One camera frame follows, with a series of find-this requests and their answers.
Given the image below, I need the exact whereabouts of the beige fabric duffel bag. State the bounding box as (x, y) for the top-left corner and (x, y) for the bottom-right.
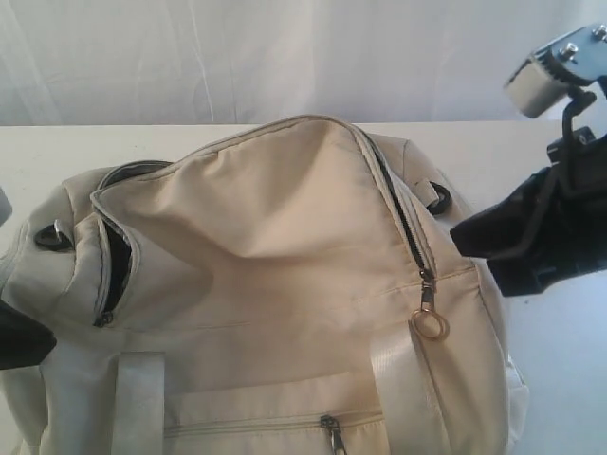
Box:
(1, 116), (528, 454)

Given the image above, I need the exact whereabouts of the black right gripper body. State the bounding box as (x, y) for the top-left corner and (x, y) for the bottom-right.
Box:
(548, 89), (606, 265)

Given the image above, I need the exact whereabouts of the white backdrop curtain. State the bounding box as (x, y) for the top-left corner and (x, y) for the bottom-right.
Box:
(1, 1), (606, 125)

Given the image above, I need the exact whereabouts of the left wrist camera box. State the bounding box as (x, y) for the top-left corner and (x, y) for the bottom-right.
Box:
(0, 188), (12, 226)

